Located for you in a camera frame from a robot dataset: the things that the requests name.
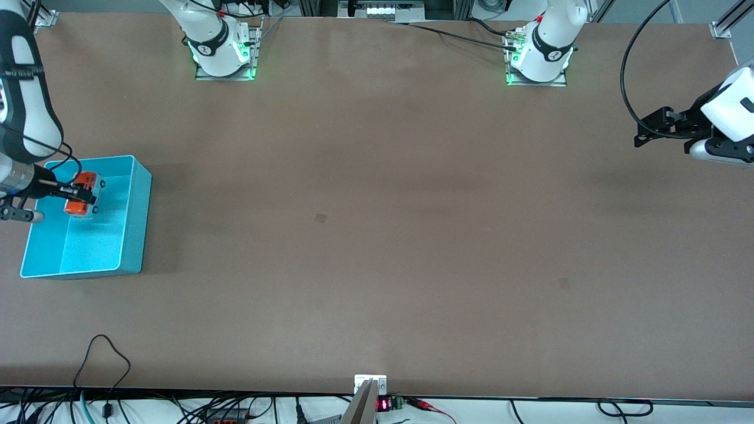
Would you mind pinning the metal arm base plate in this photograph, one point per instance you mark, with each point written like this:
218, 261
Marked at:
256, 59
556, 83

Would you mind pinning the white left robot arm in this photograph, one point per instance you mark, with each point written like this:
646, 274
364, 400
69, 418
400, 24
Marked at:
551, 41

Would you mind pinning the grey aluminium bar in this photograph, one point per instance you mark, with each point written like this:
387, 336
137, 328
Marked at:
360, 409

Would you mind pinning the red LED display module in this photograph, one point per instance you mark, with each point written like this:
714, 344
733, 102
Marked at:
384, 405

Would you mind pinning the aluminium corner bracket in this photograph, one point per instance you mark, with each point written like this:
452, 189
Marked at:
720, 29
46, 17

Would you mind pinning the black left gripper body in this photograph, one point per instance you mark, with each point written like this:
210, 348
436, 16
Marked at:
693, 122

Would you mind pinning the blue plastic box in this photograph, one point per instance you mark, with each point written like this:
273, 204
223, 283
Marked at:
100, 247

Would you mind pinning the orange toy bus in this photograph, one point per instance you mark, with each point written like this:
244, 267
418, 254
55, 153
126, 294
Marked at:
76, 207

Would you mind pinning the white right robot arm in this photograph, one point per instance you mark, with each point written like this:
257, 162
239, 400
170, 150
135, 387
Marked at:
206, 29

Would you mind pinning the white electronics box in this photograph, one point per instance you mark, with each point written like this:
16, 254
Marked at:
383, 10

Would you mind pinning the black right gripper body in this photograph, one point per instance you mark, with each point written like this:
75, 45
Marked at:
45, 182

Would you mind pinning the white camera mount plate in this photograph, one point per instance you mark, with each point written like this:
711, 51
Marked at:
360, 381

